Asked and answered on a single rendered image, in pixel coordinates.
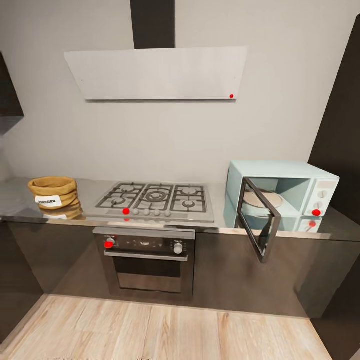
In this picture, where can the popcorn bag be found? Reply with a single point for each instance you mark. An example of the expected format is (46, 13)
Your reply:
(54, 192)

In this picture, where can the oven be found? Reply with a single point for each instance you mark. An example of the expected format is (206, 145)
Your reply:
(147, 263)

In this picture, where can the range hood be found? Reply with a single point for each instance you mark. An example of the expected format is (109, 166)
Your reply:
(155, 69)

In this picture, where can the microwave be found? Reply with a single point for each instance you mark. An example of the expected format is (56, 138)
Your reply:
(262, 191)

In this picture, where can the burner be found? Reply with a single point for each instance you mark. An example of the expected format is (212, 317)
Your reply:
(155, 201)

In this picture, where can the fridge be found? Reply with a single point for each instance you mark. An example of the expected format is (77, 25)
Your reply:
(337, 150)

